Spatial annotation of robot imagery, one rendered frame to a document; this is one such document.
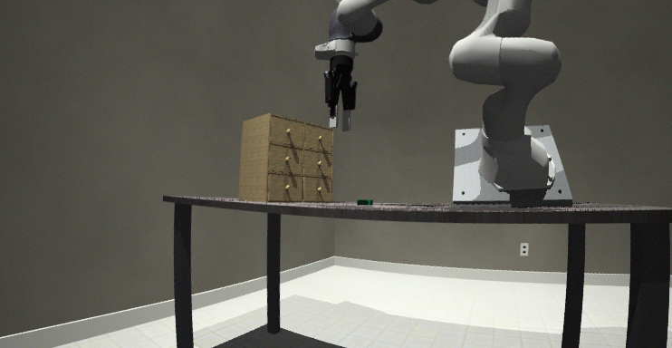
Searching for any small wooden chest of drawers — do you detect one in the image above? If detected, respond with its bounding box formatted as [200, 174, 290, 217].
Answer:
[238, 113, 334, 203]

